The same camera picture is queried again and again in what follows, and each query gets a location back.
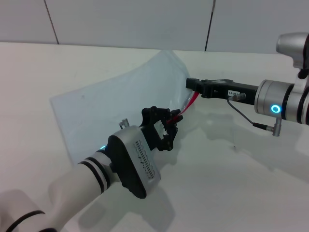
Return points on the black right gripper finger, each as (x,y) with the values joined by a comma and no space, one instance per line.
(193,83)
(200,93)

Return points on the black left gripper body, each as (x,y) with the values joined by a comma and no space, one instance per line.
(155,130)

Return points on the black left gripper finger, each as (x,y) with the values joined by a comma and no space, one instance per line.
(178,119)
(175,112)

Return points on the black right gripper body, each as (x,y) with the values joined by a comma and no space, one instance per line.
(229,89)

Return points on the clear document bag red zipper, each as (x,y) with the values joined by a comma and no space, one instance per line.
(108,101)

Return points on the silver black wrist camera housing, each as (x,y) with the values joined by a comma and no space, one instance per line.
(135,164)

